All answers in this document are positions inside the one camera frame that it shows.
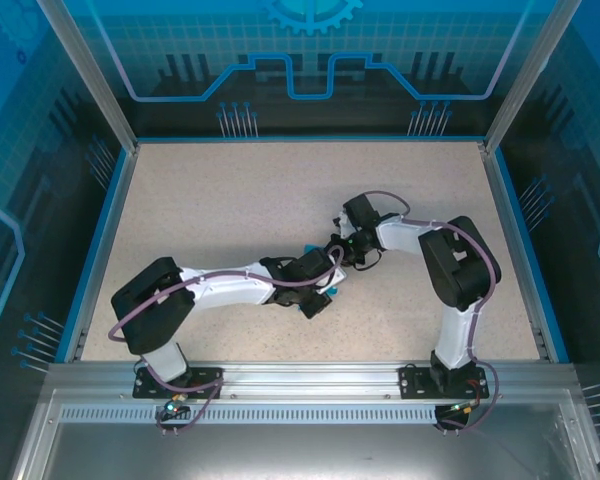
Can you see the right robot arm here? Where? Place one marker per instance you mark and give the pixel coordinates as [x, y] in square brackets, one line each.
[405, 232]

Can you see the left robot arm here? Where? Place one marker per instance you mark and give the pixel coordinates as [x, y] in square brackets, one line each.
[220, 287]

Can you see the sheet metal panel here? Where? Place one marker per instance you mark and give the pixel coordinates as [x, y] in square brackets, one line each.
[305, 455]

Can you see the aluminium mounting rail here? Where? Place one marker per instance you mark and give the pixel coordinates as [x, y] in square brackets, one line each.
[310, 380]

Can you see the aluminium side rail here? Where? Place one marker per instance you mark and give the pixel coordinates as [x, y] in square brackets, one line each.
[505, 210]
[116, 210]

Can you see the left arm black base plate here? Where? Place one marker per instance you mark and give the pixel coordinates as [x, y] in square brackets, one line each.
[205, 375]

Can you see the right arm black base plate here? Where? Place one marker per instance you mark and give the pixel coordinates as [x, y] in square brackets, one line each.
[410, 382]

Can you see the aluminium frame post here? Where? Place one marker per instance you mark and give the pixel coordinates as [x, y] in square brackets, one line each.
[520, 90]
[102, 90]

